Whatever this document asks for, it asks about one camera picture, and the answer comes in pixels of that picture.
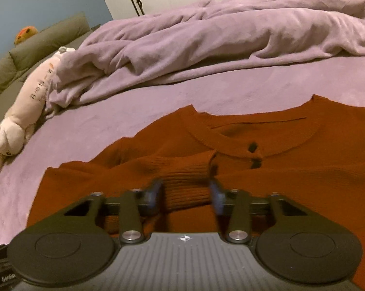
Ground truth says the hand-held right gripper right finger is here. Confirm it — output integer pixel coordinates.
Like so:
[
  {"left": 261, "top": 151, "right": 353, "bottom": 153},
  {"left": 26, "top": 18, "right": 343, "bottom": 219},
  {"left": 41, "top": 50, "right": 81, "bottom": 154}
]
[{"left": 208, "top": 179, "right": 338, "bottom": 244}]

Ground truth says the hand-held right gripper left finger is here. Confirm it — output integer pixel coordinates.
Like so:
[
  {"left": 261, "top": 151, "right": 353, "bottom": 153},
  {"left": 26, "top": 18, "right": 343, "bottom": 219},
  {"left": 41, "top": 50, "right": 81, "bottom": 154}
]
[{"left": 29, "top": 179, "right": 164, "bottom": 244}]

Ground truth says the red knit sweater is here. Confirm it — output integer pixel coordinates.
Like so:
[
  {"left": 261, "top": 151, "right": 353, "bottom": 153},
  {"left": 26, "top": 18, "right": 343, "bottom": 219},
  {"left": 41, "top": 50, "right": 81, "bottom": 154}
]
[{"left": 26, "top": 95, "right": 365, "bottom": 291}]

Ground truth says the purple bed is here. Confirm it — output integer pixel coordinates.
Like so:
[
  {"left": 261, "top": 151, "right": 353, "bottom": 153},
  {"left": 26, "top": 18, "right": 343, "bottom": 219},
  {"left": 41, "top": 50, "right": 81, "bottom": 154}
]
[{"left": 0, "top": 51, "right": 365, "bottom": 249}]

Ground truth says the long pink plush toy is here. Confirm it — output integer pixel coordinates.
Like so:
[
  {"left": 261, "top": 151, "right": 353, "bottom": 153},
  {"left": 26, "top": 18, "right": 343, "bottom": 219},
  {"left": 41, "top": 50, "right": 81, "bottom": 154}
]
[{"left": 0, "top": 47, "right": 77, "bottom": 185}]

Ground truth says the purple blanket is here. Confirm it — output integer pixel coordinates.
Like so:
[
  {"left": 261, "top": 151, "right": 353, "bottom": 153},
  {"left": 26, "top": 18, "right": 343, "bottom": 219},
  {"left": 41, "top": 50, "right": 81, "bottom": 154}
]
[{"left": 46, "top": 0, "right": 365, "bottom": 113}]

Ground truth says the olive green pillow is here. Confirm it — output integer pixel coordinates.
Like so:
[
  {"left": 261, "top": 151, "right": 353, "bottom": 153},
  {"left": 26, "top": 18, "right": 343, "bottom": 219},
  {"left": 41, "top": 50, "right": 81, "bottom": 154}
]
[{"left": 0, "top": 12, "right": 101, "bottom": 106}]

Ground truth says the orange plush toy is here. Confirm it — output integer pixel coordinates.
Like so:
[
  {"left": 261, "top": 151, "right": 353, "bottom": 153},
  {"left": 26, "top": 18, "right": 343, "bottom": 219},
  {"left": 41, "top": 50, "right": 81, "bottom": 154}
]
[{"left": 14, "top": 26, "right": 39, "bottom": 46}]

